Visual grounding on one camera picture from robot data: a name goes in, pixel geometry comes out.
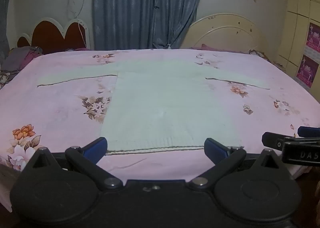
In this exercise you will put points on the pile of grey purple clothes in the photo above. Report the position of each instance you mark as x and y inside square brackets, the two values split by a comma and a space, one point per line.
[18, 59]

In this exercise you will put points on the cream arched headboard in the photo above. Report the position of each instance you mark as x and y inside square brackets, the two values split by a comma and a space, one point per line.
[225, 35]

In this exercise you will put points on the red and white headboard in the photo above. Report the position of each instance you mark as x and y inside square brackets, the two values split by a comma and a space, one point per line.
[56, 32]

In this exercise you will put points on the blue-grey curtain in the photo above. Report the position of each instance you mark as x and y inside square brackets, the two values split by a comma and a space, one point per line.
[147, 7]
[5, 5]

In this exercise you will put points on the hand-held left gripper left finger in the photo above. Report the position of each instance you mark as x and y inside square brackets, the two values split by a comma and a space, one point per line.
[96, 147]

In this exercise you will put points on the pink floral bed sheet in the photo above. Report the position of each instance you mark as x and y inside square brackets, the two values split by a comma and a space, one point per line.
[57, 117]

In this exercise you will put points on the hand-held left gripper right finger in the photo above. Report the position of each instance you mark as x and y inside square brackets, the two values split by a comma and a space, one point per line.
[213, 147]

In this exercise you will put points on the magenta pillow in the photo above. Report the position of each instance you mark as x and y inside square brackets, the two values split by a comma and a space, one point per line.
[220, 48]

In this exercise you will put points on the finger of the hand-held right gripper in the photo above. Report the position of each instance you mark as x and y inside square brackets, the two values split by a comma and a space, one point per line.
[272, 140]
[308, 131]

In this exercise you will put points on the cream wardrobe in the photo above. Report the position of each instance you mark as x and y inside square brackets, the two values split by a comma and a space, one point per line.
[300, 17]

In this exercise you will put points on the patterned brown pillow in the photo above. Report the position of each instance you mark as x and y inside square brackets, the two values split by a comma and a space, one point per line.
[260, 54]

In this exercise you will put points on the white knitted sweater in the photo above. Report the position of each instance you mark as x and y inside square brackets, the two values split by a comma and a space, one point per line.
[160, 107]

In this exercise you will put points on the purple wall poster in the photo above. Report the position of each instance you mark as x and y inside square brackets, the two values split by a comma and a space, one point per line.
[313, 39]
[307, 70]

